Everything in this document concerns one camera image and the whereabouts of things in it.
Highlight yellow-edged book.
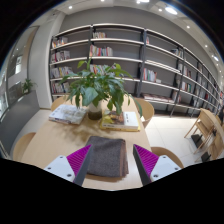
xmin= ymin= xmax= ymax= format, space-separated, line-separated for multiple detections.
xmin=99 ymin=110 xmax=141 ymax=132

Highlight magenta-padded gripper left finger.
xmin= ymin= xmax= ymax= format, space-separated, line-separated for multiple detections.
xmin=43 ymin=143 xmax=95 ymax=187

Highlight large white book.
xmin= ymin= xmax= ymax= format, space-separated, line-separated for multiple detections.
xmin=48 ymin=104 xmax=88 ymax=126

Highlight green plant in white pot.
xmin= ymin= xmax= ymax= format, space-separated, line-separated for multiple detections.
xmin=59 ymin=58 xmax=144 ymax=121

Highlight ceiling lights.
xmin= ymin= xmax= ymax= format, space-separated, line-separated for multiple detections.
xmin=68 ymin=0 xmax=221 ymax=63

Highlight grey shelf unit with books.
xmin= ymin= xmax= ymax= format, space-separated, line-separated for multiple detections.
xmin=49 ymin=23 xmax=224 ymax=118

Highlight slatted wooden chair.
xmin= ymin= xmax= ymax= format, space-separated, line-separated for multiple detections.
xmin=184 ymin=108 xmax=224 ymax=163

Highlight round-backed wooden chair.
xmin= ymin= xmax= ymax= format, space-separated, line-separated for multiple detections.
xmin=50 ymin=95 xmax=73 ymax=113
xmin=12 ymin=131 xmax=37 ymax=162
xmin=133 ymin=97 xmax=156 ymax=130
xmin=150 ymin=146 xmax=185 ymax=169

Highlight small green background plant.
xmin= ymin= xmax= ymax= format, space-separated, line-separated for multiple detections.
xmin=21 ymin=78 xmax=37 ymax=95

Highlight zigzag patterned towel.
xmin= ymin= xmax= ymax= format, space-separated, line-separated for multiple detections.
xmin=84 ymin=135 xmax=130 ymax=178

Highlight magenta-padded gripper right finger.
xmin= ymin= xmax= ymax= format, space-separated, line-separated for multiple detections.
xmin=132 ymin=143 xmax=182 ymax=187

